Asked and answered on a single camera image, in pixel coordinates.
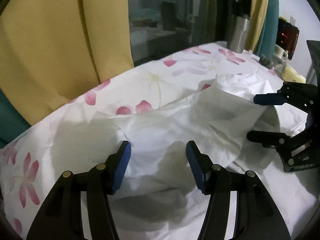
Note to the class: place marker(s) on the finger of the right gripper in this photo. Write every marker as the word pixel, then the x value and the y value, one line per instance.
pixel 267 139
pixel 269 99

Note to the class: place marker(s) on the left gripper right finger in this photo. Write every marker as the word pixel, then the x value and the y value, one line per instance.
pixel 257 216

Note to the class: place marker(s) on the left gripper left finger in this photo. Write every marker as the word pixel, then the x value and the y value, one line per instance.
pixel 59 217

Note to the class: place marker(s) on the white garment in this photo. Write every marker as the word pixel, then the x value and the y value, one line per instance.
pixel 158 198

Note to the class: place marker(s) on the yellow tissue pack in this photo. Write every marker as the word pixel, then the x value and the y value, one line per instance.
pixel 289 74

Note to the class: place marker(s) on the small grey object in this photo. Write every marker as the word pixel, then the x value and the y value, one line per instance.
pixel 264 61

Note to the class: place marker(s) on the white mug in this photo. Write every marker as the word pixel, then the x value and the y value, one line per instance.
pixel 280 53

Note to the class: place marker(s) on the right teal curtain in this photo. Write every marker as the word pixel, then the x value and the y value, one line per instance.
pixel 268 36

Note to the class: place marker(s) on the teal curtain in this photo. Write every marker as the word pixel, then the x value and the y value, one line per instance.
pixel 12 123
pixel 268 36

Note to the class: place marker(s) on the floral pink bed sheet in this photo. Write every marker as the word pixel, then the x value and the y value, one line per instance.
pixel 27 174

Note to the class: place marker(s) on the dark red glowing box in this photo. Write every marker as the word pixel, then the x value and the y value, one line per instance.
pixel 287 37

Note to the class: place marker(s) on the steel thermos bottle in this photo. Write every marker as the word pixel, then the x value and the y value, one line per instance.
pixel 238 33

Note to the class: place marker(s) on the right yellow curtain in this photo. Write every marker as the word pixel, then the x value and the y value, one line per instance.
pixel 257 17

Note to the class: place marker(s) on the yellow curtain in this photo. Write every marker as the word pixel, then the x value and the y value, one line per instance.
pixel 257 17
pixel 53 51

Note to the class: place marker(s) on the left teal curtain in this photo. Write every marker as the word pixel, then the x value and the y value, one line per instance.
pixel 12 123

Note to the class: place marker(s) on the left yellow curtain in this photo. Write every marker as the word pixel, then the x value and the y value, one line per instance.
pixel 53 51

